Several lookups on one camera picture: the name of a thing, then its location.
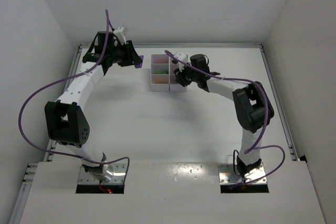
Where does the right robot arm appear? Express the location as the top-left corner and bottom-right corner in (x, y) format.
(171, 52), (274, 177)

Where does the green lego brick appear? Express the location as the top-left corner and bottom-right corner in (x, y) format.
(154, 70), (169, 74)

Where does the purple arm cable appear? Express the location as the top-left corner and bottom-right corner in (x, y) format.
(164, 49), (286, 188)
(18, 9), (131, 183)

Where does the metal base plate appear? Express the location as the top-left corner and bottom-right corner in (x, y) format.
(78, 163), (127, 185)
(218, 163), (268, 185)

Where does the purple long lego brick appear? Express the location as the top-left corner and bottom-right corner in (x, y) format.
(134, 55), (144, 69)

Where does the white compartment container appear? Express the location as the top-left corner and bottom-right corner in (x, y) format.
(150, 54), (187, 92)

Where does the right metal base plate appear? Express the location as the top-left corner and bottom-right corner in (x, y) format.
(218, 163), (268, 185)

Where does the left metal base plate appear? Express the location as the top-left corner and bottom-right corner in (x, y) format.
(78, 163), (127, 185)

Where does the purple square lego brick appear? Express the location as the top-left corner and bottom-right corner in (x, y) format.
(170, 75), (176, 83)

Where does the yellow lego brick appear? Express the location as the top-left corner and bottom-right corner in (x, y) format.
(151, 76), (169, 84)

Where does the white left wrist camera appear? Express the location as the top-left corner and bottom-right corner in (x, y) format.
(113, 26), (128, 45)

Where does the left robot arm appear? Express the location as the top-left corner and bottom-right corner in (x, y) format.
(45, 26), (143, 177)

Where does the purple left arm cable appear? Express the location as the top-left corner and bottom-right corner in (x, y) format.
(18, 9), (131, 183)

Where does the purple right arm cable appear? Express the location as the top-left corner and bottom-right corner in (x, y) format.
(164, 49), (286, 188)

